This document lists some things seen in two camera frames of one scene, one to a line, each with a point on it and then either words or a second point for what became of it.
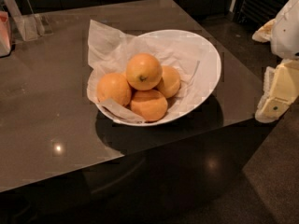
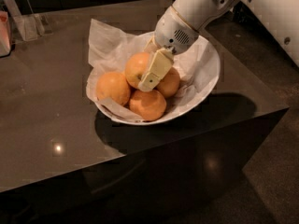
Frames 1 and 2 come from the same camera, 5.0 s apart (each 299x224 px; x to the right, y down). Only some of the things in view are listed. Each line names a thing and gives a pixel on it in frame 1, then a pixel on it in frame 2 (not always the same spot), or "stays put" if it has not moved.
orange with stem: [144, 72] stays put
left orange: [115, 87] stays put
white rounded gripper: [286, 32] to [173, 30]
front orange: [149, 105] stays put
